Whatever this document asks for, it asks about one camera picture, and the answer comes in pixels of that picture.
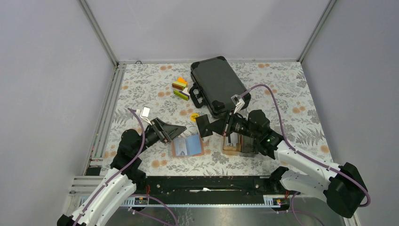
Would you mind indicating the yellow round token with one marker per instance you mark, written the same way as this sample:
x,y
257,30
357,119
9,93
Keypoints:
x,y
193,116

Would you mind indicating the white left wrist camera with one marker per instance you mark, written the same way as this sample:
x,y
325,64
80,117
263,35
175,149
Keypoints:
x,y
144,115

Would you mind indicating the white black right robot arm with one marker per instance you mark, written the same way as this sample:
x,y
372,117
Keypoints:
x,y
341,187

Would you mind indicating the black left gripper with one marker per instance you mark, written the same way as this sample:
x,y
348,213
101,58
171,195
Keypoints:
x,y
166,132

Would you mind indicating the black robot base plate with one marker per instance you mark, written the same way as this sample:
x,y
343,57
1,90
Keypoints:
x,y
212,190

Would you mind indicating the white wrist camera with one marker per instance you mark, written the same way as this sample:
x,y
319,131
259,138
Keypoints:
x,y
239,103
144,115

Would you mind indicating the floral patterned table mat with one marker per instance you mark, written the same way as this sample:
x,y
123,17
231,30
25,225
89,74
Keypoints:
x,y
279,89

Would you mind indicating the clear acrylic card organizer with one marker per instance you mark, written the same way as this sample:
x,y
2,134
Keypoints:
x,y
246,146

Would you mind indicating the pink leather card holder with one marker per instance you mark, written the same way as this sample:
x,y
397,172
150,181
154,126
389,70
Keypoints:
x,y
188,146

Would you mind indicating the aluminium frame rail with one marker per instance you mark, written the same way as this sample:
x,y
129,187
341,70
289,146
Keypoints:
x,y
98,144

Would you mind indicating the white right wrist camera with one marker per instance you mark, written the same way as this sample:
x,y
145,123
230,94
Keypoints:
x,y
239,103

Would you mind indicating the silver striped credit card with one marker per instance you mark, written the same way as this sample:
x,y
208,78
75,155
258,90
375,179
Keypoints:
x,y
232,140

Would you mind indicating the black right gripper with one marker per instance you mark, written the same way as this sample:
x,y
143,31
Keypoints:
x,y
221,126

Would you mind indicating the dark grey credit card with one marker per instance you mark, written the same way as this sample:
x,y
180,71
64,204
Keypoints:
x,y
202,125

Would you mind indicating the dark grey hard case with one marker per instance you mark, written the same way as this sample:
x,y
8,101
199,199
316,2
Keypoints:
x,y
214,83

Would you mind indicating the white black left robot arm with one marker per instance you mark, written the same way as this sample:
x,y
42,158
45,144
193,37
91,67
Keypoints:
x,y
123,177

